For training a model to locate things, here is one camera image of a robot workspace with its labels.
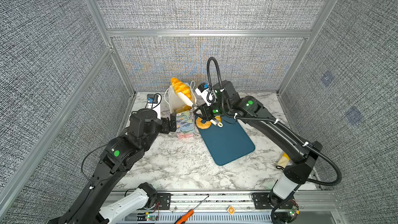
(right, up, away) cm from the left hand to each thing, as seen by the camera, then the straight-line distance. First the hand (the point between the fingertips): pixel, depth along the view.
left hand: (165, 111), depth 63 cm
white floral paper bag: (+6, -6, +20) cm, 22 cm away
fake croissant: (+22, -3, +2) cm, 22 cm away
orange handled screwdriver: (+9, -46, +7) cm, 48 cm away
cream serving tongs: (+19, -4, +1) cm, 20 cm away
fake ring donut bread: (+16, -10, +35) cm, 40 cm away
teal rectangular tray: (+30, -20, +30) cm, 47 cm away
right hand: (+12, +1, +7) cm, 14 cm away
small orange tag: (+28, -45, +8) cm, 54 cm away
